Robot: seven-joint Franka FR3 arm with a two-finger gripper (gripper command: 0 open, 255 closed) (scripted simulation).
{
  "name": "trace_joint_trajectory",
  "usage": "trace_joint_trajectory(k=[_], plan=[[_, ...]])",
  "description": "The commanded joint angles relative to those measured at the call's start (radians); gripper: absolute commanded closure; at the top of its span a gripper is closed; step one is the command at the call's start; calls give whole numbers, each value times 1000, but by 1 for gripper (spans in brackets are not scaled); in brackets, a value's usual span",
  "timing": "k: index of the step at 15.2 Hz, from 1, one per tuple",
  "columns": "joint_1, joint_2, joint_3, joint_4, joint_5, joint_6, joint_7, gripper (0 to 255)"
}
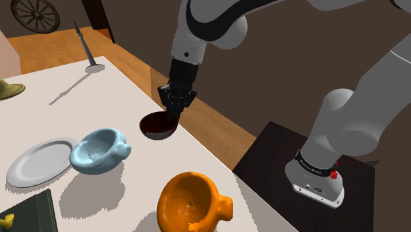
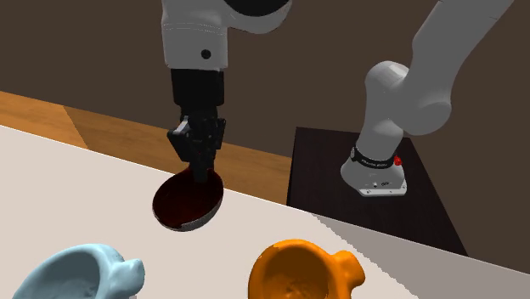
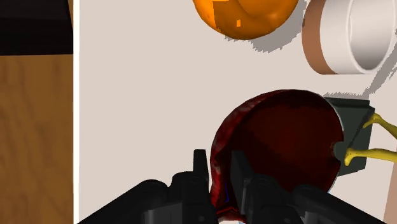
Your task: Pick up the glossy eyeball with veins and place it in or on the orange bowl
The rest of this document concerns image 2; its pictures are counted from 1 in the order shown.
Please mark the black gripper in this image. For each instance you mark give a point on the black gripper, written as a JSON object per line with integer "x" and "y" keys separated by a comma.
{"x": 198, "y": 89}

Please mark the dark red bowl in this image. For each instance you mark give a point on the dark red bowl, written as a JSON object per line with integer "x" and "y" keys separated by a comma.
{"x": 184, "y": 203}

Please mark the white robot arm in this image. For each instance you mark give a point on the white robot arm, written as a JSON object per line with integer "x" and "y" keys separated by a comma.
{"x": 418, "y": 99}

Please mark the dark robot stand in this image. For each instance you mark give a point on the dark robot stand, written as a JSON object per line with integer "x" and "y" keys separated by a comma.
{"x": 327, "y": 186}

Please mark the orange cup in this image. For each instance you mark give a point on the orange cup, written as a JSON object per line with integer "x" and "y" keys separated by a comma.
{"x": 298, "y": 273}

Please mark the light blue cup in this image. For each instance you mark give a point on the light blue cup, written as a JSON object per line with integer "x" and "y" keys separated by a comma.
{"x": 78, "y": 273}

